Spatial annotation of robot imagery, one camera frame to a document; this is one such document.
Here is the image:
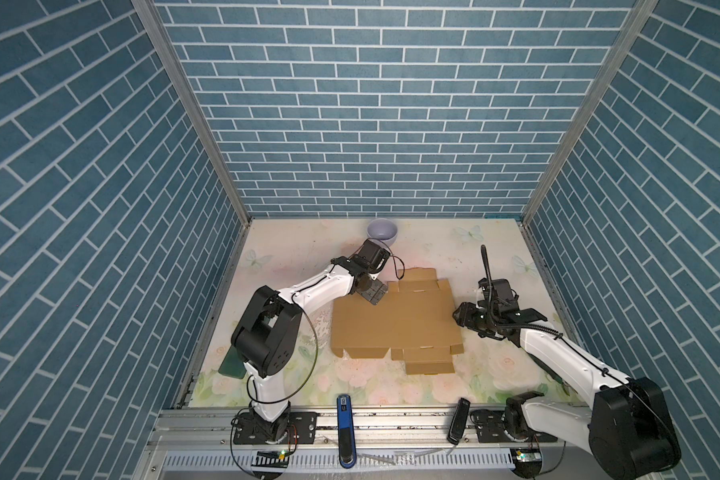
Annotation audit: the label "brown cardboard box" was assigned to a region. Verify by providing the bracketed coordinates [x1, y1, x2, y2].
[330, 268, 464, 375]

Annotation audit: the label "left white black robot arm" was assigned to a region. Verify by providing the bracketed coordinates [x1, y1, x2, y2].
[218, 238, 394, 424]

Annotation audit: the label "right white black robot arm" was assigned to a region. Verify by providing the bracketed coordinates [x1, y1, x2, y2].
[453, 278, 682, 479]

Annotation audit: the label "lavender ceramic cup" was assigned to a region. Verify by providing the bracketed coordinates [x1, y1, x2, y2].
[366, 218, 399, 246]

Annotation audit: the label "black handheld device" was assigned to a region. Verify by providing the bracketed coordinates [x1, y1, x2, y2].
[446, 398, 471, 446]

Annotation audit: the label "right green controller board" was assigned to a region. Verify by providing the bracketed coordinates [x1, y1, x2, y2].
[511, 449, 543, 464]

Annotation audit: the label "green rectangular block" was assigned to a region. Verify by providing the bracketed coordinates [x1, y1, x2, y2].
[217, 346, 247, 380]

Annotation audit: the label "blue black handheld tool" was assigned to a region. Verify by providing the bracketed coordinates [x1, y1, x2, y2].
[337, 394, 357, 469]

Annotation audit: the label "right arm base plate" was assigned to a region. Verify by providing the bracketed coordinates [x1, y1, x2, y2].
[469, 408, 558, 444]

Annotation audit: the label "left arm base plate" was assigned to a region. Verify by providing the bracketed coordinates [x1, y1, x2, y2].
[233, 410, 318, 445]

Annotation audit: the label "aluminium front rail frame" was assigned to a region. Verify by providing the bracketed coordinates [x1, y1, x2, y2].
[134, 406, 607, 479]

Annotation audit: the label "white slotted cable duct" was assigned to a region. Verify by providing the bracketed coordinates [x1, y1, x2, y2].
[163, 448, 515, 474]

